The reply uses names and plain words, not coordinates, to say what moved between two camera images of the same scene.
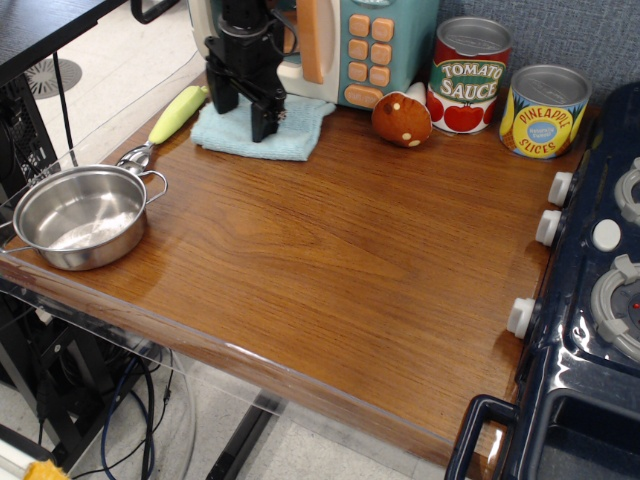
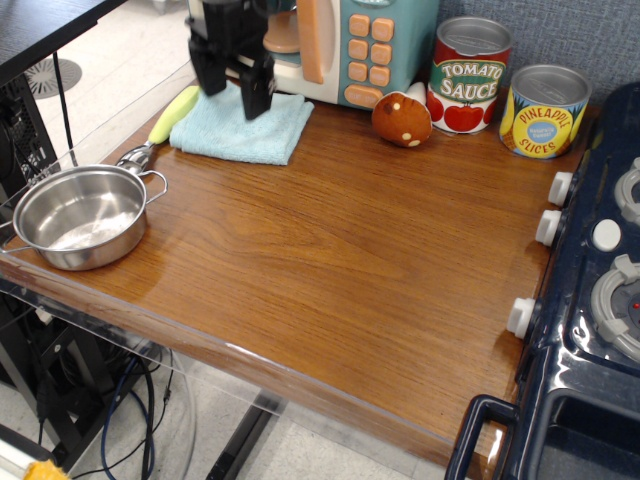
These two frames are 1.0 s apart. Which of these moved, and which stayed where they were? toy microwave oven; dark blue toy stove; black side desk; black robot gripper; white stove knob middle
Moved: black robot gripper
Stayed: black side desk; toy microwave oven; white stove knob middle; dark blue toy stove
